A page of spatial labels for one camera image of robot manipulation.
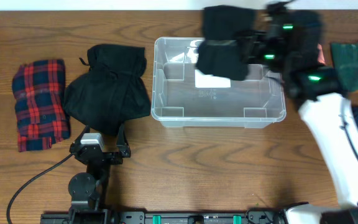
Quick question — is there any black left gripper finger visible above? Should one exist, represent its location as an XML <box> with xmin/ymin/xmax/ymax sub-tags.
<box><xmin>78</xmin><ymin>125</ymin><xmax>90</xmax><ymax>144</ymax></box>
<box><xmin>116</xmin><ymin>123</ymin><xmax>130</xmax><ymax>152</ymax></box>

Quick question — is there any pink printed t-shirt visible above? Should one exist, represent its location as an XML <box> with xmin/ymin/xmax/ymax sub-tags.
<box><xmin>318</xmin><ymin>44</ymin><xmax>326</xmax><ymax>65</ymax></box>

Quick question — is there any black shirt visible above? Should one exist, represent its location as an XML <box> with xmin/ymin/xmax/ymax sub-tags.
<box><xmin>196</xmin><ymin>5</ymin><xmax>256</xmax><ymax>81</ymax></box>

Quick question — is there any dark green shirt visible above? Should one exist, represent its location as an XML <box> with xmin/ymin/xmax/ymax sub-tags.
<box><xmin>331</xmin><ymin>42</ymin><xmax>358</xmax><ymax>92</ymax></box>

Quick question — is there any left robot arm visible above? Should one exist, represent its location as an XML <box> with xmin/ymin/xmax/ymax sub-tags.
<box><xmin>68</xmin><ymin>123</ymin><xmax>131</xmax><ymax>224</ymax></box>

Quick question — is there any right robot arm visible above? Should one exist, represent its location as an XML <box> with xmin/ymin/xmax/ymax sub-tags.
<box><xmin>236</xmin><ymin>1</ymin><xmax>358</xmax><ymax>223</ymax></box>

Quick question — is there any red navy plaid shirt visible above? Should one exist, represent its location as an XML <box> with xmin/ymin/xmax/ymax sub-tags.
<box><xmin>12</xmin><ymin>59</ymin><xmax>70</xmax><ymax>152</ymax></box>

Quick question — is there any clear plastic storage bin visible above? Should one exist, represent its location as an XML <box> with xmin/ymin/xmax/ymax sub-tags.
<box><xmin>150</xmin><ymin>37</ymin><xmax>287</xmax><ymax>128</ymax></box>

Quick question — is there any black drawstring garment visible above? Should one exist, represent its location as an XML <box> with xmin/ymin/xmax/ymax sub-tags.
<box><xmin>63</xmin><ymin>44</ymin><xmax>151</xmax><ymax>136</ymax></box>

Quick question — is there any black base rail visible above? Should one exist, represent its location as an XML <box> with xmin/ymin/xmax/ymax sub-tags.
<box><xmin>40</xmin><ymin>210</ymin><xmax>286</xmax><ymax>224</ymax></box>

